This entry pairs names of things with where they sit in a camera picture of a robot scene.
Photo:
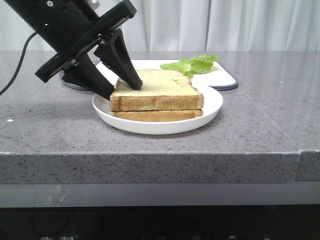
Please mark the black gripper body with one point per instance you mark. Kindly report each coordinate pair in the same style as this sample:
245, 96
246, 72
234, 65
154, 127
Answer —
90, 37

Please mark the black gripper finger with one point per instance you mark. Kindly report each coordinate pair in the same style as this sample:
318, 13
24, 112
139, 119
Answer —
113, 53
86, 75

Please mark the toast bread slice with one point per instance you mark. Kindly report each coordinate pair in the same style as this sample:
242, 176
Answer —
158, 115
161, 90

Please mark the green lettuce leaf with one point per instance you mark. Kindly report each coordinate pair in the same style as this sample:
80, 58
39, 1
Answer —
197, 65

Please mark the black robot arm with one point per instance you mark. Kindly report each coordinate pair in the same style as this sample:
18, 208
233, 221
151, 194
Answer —
72, 28

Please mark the grey white curtain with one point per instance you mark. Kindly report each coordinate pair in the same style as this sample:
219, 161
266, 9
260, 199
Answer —
223, 26

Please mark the white round plate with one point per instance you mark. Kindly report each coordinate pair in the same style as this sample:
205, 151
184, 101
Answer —
213, 101

